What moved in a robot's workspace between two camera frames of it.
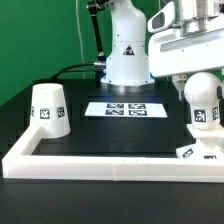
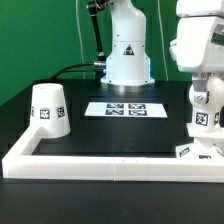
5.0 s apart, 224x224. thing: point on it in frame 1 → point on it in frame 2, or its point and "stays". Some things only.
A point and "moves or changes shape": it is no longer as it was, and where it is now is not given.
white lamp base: [209, 144] stays
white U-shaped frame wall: [19, 163] stays
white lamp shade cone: [49, 110] stays
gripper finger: [179, 81] → [201, 93]
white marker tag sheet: [127, 109] stays
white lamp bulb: [200, 89] moves or changes shape
